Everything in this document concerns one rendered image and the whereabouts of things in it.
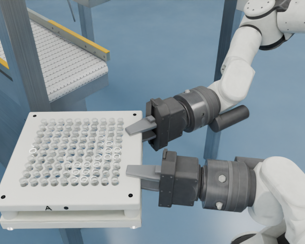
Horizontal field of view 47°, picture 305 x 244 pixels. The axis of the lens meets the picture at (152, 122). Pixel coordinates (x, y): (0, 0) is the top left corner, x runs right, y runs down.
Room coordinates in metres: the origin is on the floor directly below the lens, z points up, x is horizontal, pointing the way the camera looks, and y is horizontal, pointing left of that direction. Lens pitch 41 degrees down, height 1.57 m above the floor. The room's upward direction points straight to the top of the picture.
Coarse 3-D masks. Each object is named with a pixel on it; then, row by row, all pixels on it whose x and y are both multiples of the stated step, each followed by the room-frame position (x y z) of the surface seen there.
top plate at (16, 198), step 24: (48, 120) 0.56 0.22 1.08; (24, 144) 0.49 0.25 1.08; (48, 144) 0.49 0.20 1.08; (24, 168) 0.43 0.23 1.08; (72, 168) 0.43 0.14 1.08; (120, 168) 0.43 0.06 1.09; (0, 192) 0.38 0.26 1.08; (24, 192) 0.37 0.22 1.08; (48, 192) 0.37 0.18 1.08; (72, 192) 0.37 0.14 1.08; (96, 192) 0.37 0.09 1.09; (120, 192) 0.37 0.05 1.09
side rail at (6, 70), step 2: (0, 64) 0.97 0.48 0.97; (0, 66) 0.97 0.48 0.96; (2, 66) 0.96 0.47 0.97; (4, 66) 0.95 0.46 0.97; (0, 68) 0.97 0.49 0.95; (2, 68) 0.96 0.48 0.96; (4, 68) 0.95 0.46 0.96; (6, 68) 0.94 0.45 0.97; (2, 70) 0.97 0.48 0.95; (4, 70) 0.95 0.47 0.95; (6, 70) 0.94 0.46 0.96; (8, 70) 0.93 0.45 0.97; (4, 72) 0.96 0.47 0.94; (6, 72) 0.95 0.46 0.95; (8, 72) 0.94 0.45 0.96; (8, 74) 0.94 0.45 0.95; (10, 74) 0.93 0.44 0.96; (10, 76) 0.93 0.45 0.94
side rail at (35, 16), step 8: (32, 16) 1.34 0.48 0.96; (40, 16) 1.30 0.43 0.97; (48, 24) 1.26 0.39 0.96; (56, 32) 1.23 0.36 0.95; (64, 32) 1.19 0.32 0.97; (72, 40) 1.16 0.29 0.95; (80, 40) 1.12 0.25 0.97; (88, 48) 1.09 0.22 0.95; (96, 48) 1.06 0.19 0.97; (104, 56) 1.03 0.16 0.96
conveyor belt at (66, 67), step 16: (48, 32) 1.24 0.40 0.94; (0, 48) 1.12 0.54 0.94; (48, 48) 1.12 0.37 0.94; (64, 48) 1.12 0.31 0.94; (80, 48) 1.12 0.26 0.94; (48, 64) 1.01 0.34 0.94; (64, 64) 1.01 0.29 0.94; (80, 64) 1.01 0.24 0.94; (96, 64) 1.01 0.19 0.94; (48, 80) 0.92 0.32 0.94; (64, 80) 0.92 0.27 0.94; (80, 80) 0.94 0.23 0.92; (48, 96) 0.86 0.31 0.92
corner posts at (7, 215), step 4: (0, 212) 0.36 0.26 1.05; (4, 212) 0.35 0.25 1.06; (8, 212) 0.35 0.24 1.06; (12, 212) 0.36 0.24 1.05; (16, 212) 0.36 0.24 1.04; (124, 212) 0.36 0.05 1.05; (128, 212) 0.35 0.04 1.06; (132, 212) 0.35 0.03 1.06; (136, 212) 0.36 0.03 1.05; (4, 216) 0.35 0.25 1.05; (8, 216) 0.35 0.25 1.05; (12, 216) 0.35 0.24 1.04; (128, 216) 0.35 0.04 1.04; (132, 216) 0.35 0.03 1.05; (136, 216) 0.36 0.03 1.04
